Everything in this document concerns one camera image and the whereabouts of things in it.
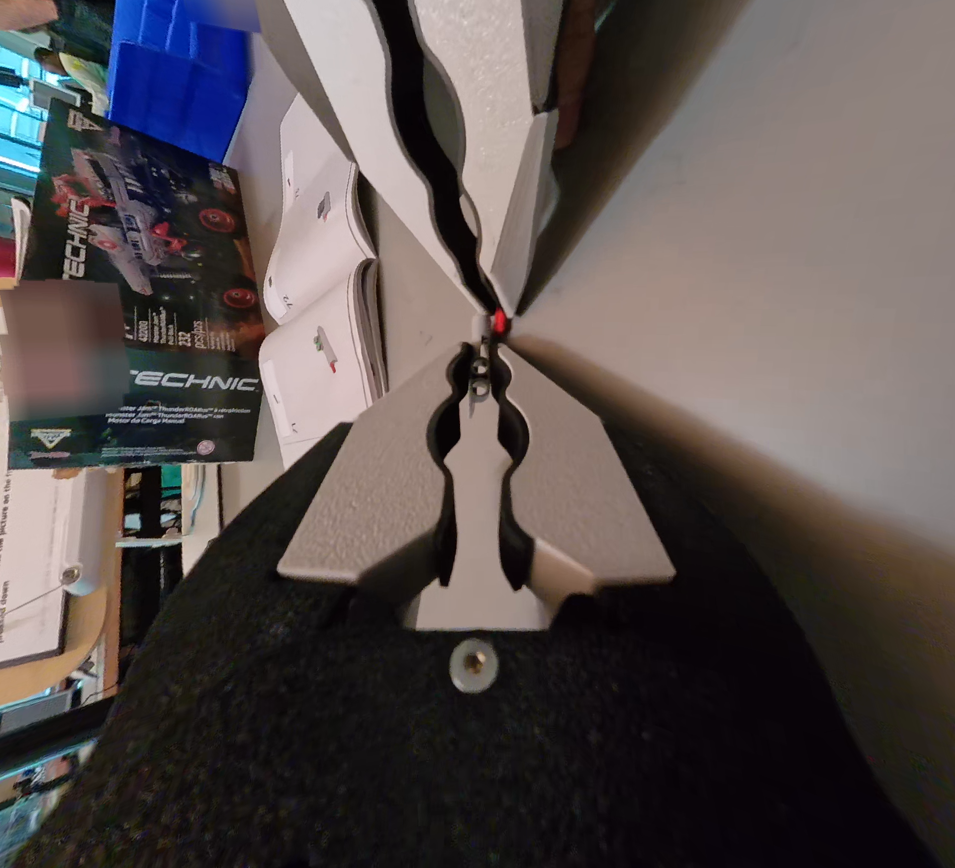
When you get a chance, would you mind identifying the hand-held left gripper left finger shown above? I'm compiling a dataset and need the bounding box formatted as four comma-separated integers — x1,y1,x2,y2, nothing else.
276,345,480,589

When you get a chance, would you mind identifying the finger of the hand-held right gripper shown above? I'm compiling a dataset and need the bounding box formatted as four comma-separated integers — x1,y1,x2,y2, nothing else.
403,0,583,317
280,0,502,317

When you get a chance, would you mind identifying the open instruction booklet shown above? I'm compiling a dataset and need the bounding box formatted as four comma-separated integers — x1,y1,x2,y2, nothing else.
259,92,389,445

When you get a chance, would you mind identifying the grey toy connector piece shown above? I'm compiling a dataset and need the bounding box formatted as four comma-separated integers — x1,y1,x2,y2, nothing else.
469,315,499,403

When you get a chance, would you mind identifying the white sign stand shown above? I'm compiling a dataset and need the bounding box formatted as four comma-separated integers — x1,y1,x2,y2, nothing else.
58,473,107,597

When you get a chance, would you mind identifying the black toy set box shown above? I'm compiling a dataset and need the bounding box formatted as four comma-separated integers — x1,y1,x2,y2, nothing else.
7,100,267,470

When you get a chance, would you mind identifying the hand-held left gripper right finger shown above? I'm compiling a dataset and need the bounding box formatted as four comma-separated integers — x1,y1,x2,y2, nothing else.
481,342,677,595

